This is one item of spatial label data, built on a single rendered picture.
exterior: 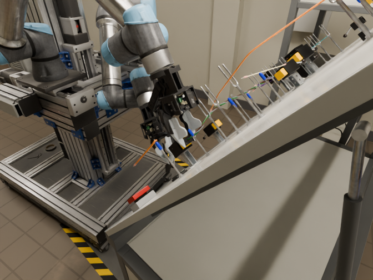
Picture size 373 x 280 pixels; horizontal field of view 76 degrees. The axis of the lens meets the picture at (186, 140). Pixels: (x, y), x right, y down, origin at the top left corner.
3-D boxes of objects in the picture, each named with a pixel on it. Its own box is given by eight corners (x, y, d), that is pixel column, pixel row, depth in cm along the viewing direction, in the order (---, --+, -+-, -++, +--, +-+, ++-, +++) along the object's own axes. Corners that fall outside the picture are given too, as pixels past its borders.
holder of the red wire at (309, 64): (333, 58, 93) (316, 36, 94) (316, 71, 87) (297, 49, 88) (323, 65, 97) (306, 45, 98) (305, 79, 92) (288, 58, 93)
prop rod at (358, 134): (368, 130, 27) (346, 286, 40) (372, 120, 29) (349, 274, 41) (352, 128, 28) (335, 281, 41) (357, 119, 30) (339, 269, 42)
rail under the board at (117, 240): (107, 241, 83) (104, 231, 79) (263, 115, 155) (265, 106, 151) (116, 251, 80) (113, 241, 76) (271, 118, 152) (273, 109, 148)
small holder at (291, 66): (322, 69, 65) (305, 49, 65) (301, 85, 62) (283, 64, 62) (310, 78, 69) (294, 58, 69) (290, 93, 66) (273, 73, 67)
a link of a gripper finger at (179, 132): (188, 151, 61) (177, 116, 59) (175, 150, 66) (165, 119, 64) (196, 146, 63) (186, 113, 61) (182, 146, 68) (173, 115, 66)
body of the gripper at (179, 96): (181, 117, 58) (161, 70, 55) (162, 120, 65) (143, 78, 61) (201, 105, 62) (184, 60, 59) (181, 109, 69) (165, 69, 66)
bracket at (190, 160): (197, 162, 73) (187, 149, 73) (201, 160, 71) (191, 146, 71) (187, 170, 70) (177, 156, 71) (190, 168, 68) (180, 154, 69)
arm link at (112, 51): (134, 61, 74) (157, 48, 67) (107, 72, 67) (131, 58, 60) (121, 36, 72) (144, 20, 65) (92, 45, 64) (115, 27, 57)
